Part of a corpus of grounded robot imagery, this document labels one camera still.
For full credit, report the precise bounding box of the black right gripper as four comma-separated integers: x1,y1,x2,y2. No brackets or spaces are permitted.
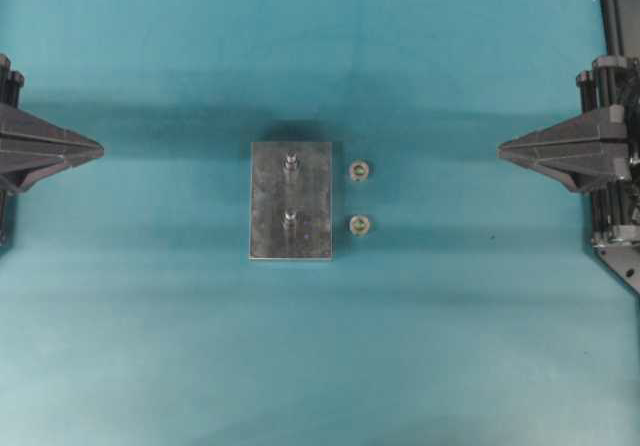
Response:
496,55,640,247

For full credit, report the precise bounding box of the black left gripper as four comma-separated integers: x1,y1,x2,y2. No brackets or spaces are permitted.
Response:
0,53,105,247

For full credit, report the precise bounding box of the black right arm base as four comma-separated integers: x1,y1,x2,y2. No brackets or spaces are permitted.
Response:
593,243,639,294

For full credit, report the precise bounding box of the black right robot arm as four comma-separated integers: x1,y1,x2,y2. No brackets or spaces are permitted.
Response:
497,0,639,248

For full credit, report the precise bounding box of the upper metal shaft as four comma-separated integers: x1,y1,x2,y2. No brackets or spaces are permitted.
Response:
283,151,300,172

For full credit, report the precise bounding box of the metal shaft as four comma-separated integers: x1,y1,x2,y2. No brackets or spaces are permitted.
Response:
283,151,300,172
282,208,298,230

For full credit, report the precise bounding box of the lower metal shaft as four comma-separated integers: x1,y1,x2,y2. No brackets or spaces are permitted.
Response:
282,208,298,230

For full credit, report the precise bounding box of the grey metal base block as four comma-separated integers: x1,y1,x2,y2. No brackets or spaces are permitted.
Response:
249,141,333,261

